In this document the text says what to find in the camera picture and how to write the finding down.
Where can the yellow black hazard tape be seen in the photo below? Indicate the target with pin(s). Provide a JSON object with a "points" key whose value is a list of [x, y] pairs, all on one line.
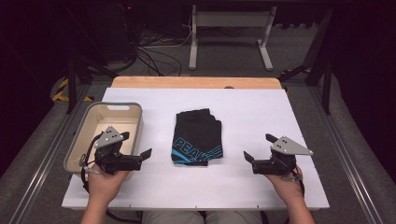
{"points": [[60, 90]]}

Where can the black metal stand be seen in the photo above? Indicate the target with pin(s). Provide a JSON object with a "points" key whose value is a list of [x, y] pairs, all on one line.
{"points": [[325, 77]]}

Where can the aluminium floor rail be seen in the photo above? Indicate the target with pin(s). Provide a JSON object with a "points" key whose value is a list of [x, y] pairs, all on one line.
{"points": [[348, 155], [43, 161]]}

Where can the wooden table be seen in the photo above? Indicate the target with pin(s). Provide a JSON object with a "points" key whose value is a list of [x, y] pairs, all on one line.
{"points": [[196, 82]]}

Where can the black tripod stand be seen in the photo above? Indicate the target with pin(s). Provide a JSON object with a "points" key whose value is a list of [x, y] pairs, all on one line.
{"points": [[72, 84]]}

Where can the person's beige pants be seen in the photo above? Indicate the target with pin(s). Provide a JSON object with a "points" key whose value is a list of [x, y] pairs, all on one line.
{"points": [[202, 217]]}

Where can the white table board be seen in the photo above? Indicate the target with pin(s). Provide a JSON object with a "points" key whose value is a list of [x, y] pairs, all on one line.
{"points": [[249, 118]]}

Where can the white metal stand frame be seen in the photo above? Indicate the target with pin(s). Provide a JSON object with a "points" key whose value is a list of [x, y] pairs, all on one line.
{"points": [[232, 19]]}

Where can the beige plastic basket grey rim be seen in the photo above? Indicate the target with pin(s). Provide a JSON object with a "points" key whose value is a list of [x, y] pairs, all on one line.
{"points": [[102, 119]]}

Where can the person's right hand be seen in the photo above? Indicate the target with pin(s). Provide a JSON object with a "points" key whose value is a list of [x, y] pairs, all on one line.
{"points": [[288, 186]]}

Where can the black equipment box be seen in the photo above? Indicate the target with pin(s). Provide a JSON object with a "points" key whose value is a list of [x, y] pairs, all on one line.
{"points": [[120, 31]]}

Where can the black garment blue print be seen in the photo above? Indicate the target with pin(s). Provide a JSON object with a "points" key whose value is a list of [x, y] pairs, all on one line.
{"points": [[196, 137]]}

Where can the person's left hand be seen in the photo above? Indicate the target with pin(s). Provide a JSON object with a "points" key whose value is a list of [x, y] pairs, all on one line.
{"points": [[104, 186]]}

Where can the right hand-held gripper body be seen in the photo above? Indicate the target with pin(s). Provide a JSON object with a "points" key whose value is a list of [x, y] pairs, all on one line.
{"points": [[277, 166]]}

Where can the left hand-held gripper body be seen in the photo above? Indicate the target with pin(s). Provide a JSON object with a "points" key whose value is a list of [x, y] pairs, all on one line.
{"points": [[116, 161]]}

